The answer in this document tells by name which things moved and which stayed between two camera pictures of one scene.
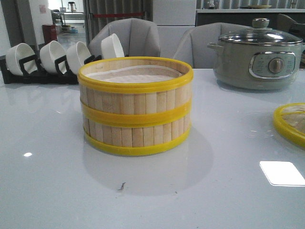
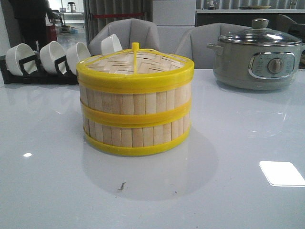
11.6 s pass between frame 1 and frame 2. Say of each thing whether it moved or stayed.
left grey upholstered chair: stayed
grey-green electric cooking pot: stayed
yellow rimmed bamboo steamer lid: moved
